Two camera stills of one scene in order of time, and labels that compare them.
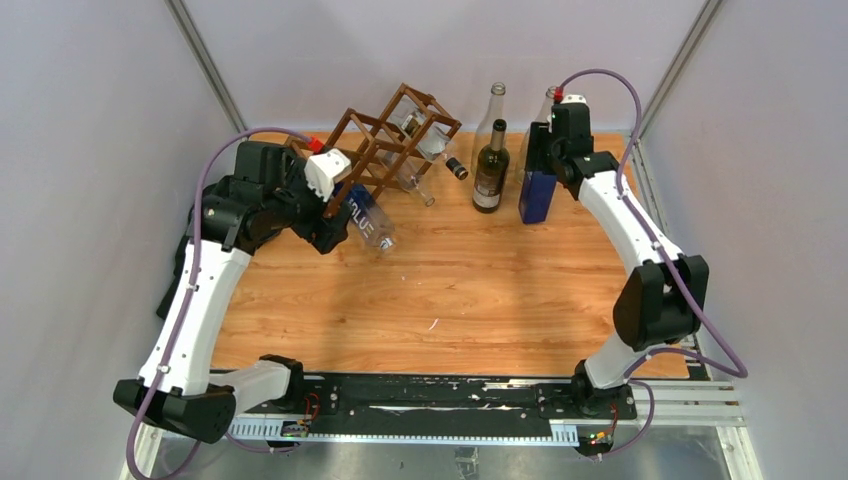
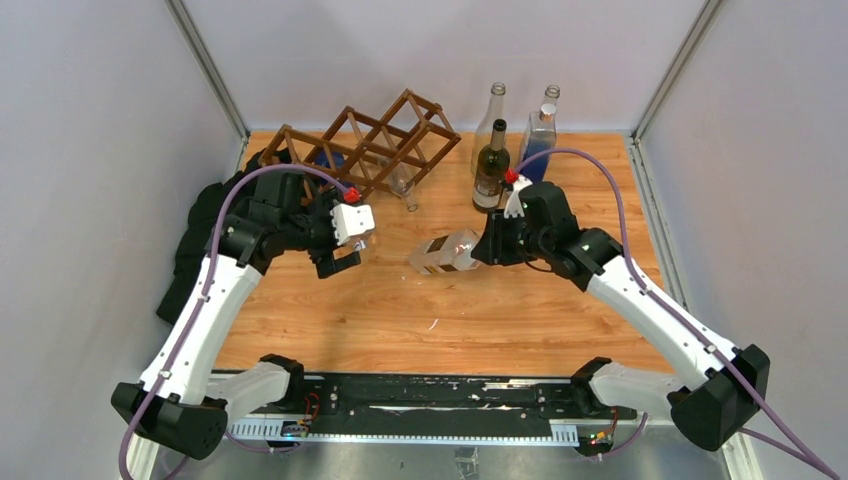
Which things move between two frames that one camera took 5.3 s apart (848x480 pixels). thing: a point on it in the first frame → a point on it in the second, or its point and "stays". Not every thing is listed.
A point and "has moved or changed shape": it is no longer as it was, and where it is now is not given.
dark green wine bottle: [491, 172] stays
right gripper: [540, 138] → [491, 249]
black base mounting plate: [448, 403] stays
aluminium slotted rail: [260, 429] stays
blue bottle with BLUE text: [368, 219] has moved or changed shape
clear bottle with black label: [482, 139] stays
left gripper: [322, 234] → [326, 264]
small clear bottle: [405, 177] has moved or changed shape
